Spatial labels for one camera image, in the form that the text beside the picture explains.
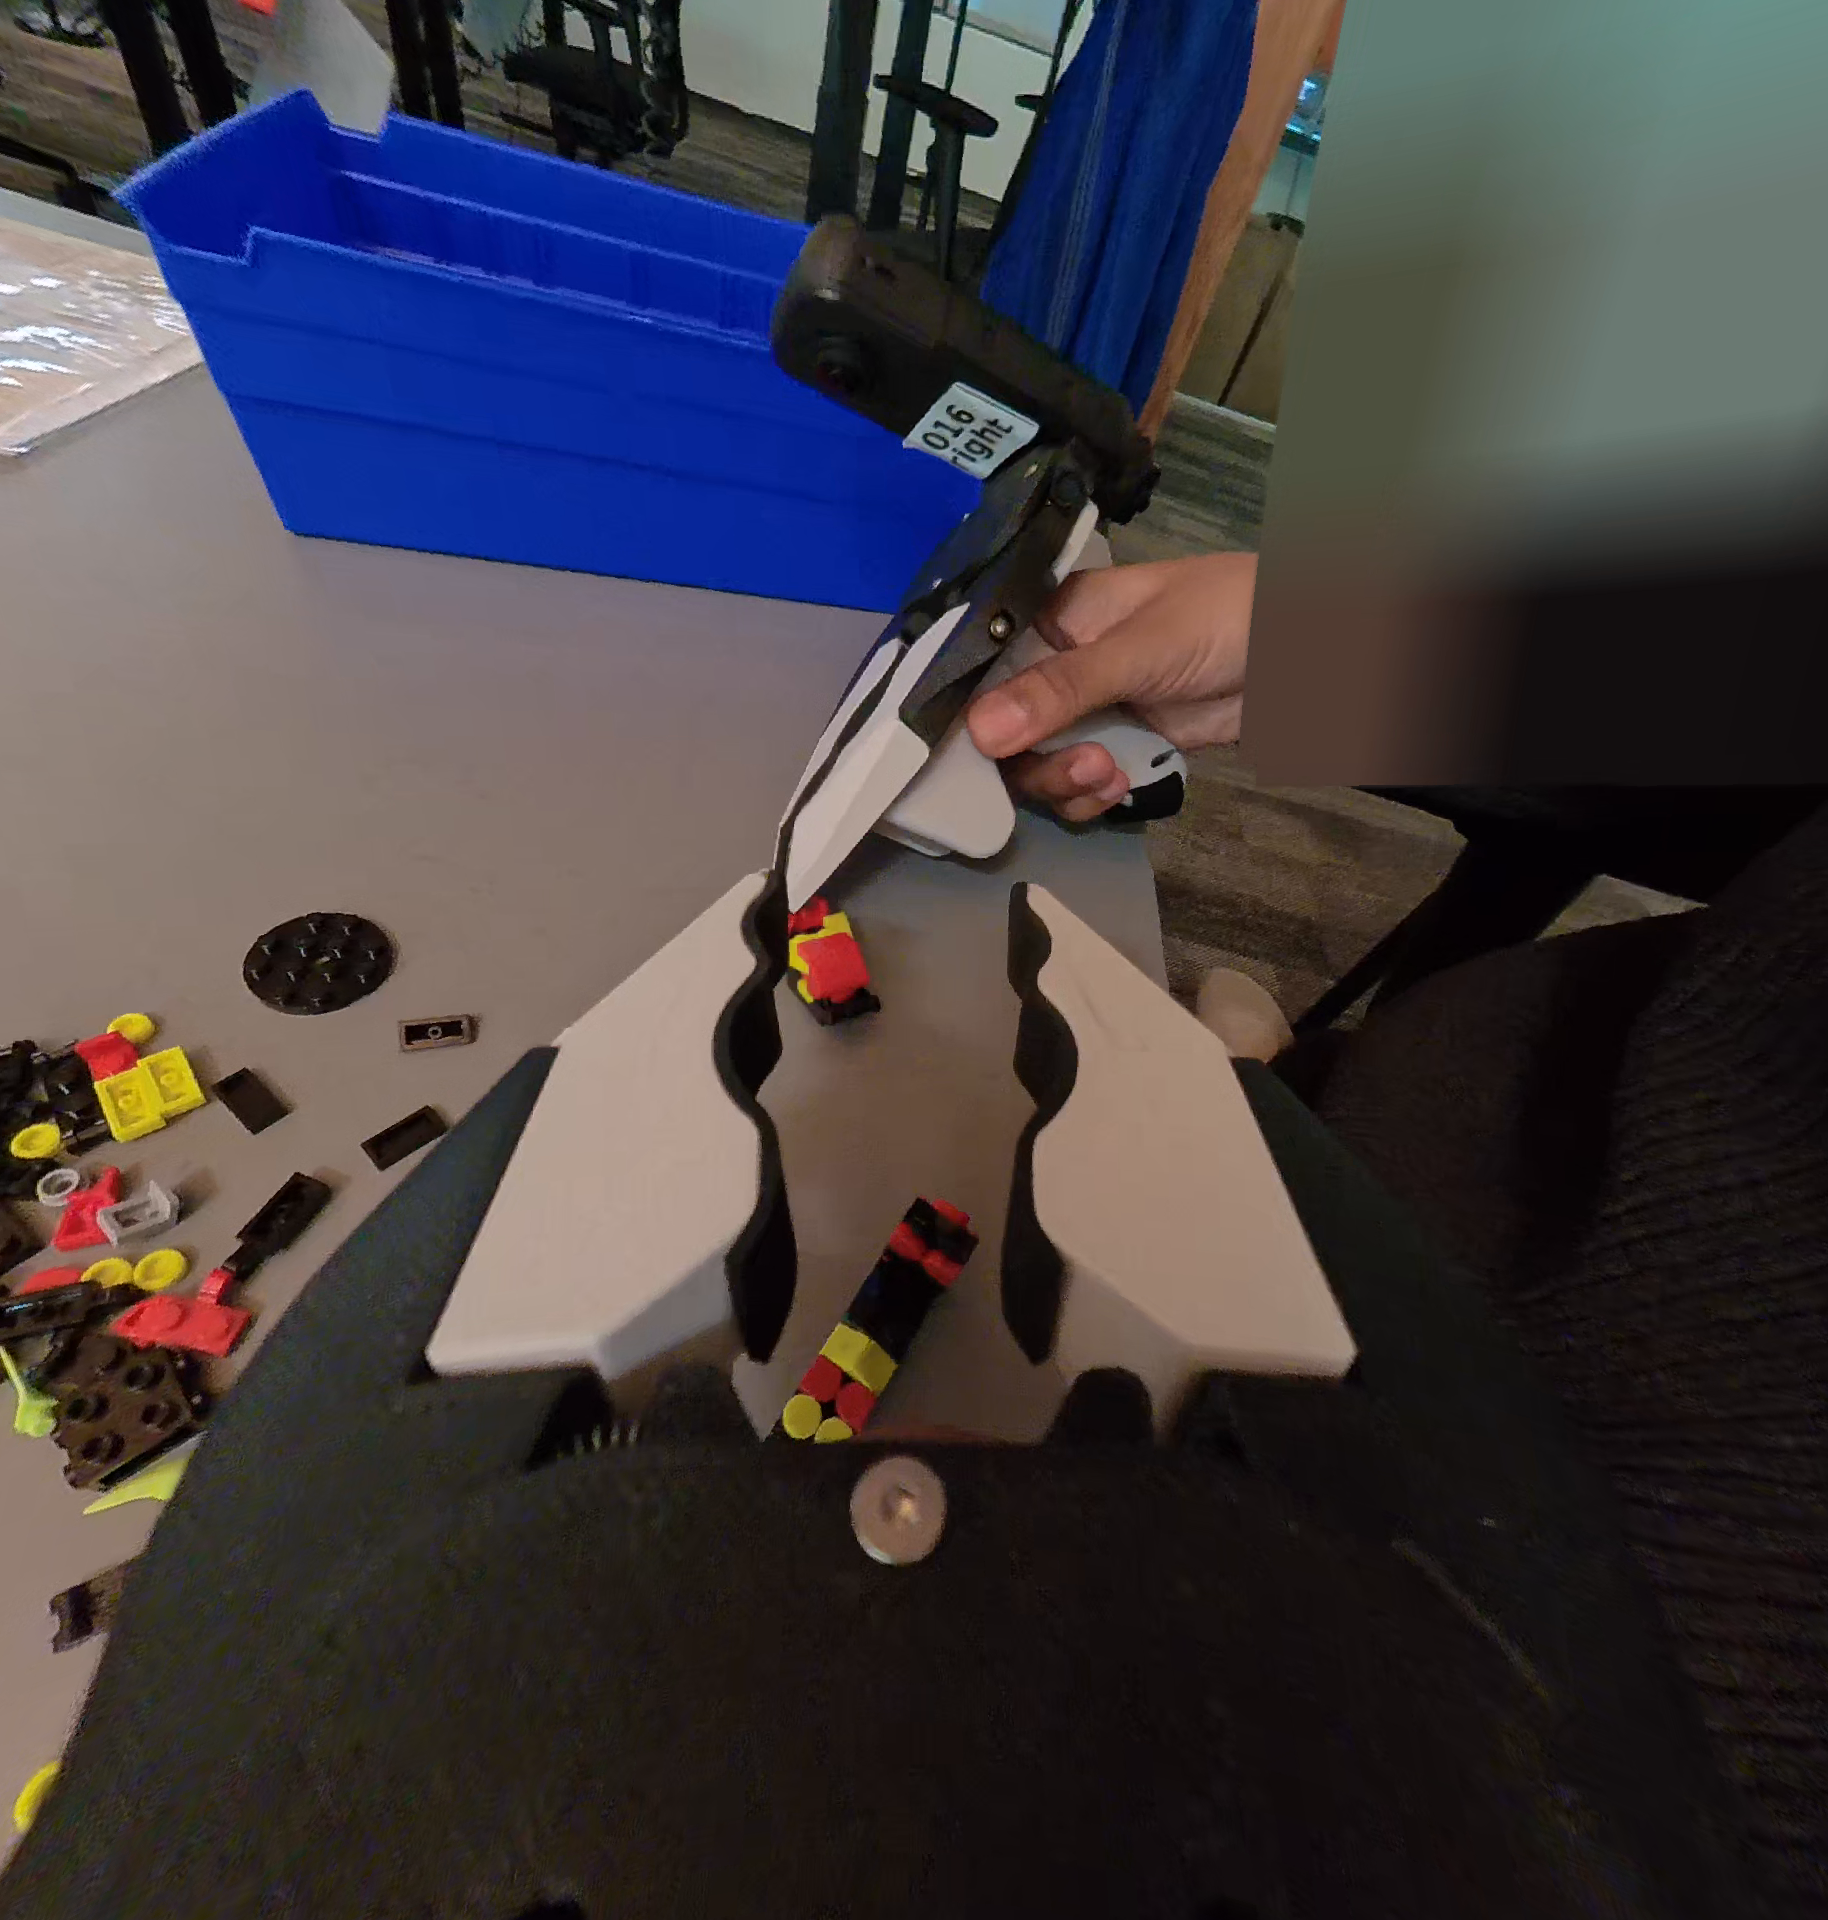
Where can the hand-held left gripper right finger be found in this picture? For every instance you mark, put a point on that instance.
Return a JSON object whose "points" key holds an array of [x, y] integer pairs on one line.
{"points": [[1184, 1200]]}

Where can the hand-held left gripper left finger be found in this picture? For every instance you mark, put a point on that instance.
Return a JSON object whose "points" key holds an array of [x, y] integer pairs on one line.
{"points": [[613, 1186]]}

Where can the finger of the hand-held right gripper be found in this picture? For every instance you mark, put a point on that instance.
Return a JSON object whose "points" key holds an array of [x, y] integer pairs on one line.
{"points": [[853, 811], [877, 691]]}

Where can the yellow red lego car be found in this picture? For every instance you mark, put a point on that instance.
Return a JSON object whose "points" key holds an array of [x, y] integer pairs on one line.
{"points": [[833, 960]]}

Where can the long black red yellow lego build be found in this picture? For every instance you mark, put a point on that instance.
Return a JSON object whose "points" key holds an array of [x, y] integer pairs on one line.
{"points": [[884, 1320]]}

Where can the pile of lego pieces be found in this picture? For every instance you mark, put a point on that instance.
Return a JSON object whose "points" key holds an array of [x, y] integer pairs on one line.
{"points": [[89, 1230]]}

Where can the black round lego plate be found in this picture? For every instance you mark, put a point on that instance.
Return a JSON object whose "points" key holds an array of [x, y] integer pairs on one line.
{"points": [[319, 962]]}

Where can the person's right hand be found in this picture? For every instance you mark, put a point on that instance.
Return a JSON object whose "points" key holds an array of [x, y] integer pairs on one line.
{"points": [[1153, 645]]}

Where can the person's knee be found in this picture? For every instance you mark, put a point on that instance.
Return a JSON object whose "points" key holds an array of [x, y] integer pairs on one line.
{"points": [[1244, 1012]]}

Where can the dark blue container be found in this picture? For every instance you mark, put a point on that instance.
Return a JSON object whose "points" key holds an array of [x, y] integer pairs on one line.
{"points": [[1124, 195]]}

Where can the black office chair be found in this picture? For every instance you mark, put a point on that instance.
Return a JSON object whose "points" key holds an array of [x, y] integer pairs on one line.
{"points": [[599, 75]]}

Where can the blue plastic bin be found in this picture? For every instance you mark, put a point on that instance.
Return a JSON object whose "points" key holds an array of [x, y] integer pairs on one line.
{"points": [[523, 420]]}

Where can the clear plastic bag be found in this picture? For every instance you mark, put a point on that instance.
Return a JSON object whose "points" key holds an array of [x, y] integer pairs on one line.
{"points": [[43, 330]]}

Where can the black metal frame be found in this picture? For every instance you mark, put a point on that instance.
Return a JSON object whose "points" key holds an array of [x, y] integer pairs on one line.
{"points": [[1453, 900]]}

